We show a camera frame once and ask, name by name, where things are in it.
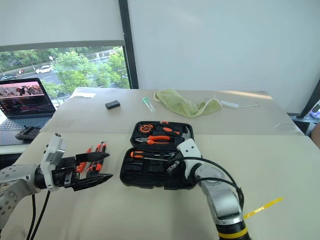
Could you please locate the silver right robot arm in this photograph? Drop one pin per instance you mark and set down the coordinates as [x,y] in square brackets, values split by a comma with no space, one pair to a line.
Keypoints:
[220,195]

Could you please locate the white car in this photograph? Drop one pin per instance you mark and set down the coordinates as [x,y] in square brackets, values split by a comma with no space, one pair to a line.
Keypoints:
[44,69]

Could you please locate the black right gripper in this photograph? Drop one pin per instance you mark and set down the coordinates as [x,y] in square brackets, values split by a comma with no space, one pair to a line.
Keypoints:
[178,165]

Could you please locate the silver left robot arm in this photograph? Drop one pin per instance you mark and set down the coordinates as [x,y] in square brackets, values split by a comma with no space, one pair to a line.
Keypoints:
[15,182]

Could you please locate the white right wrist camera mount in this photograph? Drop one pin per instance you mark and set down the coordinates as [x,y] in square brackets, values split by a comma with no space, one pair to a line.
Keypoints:
[190,150]

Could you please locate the steel claw hammer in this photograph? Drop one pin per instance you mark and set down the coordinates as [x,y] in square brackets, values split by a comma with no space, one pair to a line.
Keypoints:
[186,133]

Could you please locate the green towel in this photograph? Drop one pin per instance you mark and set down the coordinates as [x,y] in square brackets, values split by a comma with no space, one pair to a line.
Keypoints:
[180,105]

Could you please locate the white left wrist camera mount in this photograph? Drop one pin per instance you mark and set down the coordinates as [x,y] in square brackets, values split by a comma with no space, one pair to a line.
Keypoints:
[53,150]

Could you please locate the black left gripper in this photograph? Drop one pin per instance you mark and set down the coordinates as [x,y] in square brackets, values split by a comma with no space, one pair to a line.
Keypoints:
[63,170]

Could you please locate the short orange black screwdriver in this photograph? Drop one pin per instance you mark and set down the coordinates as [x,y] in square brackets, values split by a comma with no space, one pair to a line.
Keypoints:
[167,130]

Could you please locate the yellow tape strip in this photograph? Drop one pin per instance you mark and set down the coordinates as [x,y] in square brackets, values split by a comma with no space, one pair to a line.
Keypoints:
[262,207]

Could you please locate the clear tube green cap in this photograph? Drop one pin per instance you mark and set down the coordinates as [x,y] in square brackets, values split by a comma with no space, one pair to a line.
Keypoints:
[149,104]

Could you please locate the black handheld controller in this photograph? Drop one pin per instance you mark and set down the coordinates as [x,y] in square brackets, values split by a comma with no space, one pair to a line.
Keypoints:
[27,133]

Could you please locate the orange case latch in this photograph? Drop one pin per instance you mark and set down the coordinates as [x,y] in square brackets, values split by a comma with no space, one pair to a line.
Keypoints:
[164,122]

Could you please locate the white roller blind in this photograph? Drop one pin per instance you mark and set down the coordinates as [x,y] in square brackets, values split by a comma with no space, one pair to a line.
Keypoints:
[60,22]

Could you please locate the open laptop computer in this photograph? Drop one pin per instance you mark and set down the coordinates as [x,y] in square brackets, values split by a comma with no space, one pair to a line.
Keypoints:
[22,102]

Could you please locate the black plastic tool case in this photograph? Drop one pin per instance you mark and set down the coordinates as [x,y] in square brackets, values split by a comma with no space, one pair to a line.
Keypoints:
[140,172]

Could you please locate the slim orange tool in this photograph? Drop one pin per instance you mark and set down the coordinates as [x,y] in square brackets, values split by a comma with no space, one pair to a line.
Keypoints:
[81,167]

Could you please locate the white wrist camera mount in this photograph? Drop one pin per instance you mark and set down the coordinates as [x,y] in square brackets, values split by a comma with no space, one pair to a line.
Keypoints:
[53,150]
[190,150]

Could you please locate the small black box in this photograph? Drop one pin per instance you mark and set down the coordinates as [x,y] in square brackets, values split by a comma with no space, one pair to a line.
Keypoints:
[112,104]

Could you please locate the long orange black screwdriver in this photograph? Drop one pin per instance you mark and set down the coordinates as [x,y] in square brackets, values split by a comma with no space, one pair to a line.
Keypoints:
[136,154]

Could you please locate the black window frame post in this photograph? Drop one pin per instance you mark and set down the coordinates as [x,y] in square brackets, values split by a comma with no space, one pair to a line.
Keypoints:
[130,50]

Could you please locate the orange black tape measure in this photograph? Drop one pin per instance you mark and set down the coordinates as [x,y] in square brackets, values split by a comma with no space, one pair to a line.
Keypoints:
[145,128]

